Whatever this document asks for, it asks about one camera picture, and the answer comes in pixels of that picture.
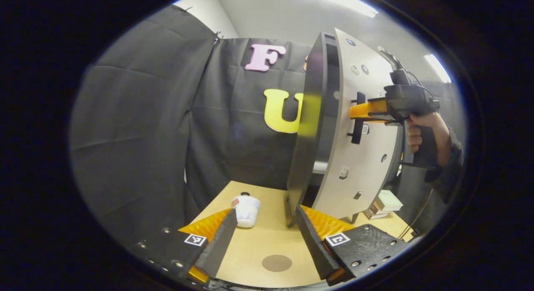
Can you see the brown book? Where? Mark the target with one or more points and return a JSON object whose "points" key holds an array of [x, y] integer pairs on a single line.
{"points": [[374, 208]]}

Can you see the grey cabinet door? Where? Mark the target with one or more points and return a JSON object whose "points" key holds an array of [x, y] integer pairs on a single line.
{"points": [[367, 170]]}

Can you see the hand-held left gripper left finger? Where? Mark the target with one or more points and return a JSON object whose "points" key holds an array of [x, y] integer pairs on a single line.
{"points": [[219, 245]]}

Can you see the small ceiling light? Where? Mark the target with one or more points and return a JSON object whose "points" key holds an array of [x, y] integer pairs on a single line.
{"points": [[438, 68]]}

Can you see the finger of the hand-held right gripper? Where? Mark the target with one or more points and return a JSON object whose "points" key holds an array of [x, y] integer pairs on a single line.
{"points": [[363, 110]]}

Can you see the black backdrop cloth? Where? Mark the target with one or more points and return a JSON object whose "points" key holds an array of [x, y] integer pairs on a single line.
{"points": [[146, 115]]}

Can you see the dark cabinet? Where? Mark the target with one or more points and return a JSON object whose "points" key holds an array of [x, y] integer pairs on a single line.
{"points": [[311, 115]]}

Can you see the green book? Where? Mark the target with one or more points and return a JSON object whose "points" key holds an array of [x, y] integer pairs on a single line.
{"points": [[390, 200]]}

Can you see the brown round coaster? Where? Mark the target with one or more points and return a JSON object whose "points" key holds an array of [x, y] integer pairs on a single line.
{"points": [[277, 263]]}

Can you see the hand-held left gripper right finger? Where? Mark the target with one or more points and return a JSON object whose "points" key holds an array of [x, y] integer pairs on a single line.
{"points": [[315, 245]]}

